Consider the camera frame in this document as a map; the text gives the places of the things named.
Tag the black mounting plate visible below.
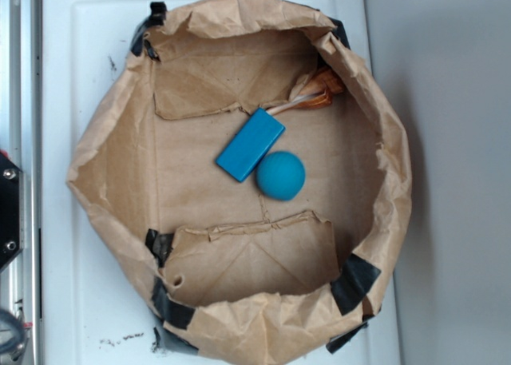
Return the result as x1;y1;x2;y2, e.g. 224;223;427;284
1;149;24;272

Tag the brown paper bag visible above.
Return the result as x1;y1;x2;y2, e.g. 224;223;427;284
67;0;412;364

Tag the orange white conch shell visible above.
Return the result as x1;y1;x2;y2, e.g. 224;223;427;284
267;66;345;116

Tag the blue foam ball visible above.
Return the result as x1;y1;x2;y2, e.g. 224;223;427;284
255;151;306;201

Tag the aluminium frame rail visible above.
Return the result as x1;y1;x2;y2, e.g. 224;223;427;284
1;0;44;364

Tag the blue rectangular block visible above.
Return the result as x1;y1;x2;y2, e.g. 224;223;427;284
216;108;286;182

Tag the white plastic tray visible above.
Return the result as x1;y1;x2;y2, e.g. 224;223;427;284
38;0;405;365

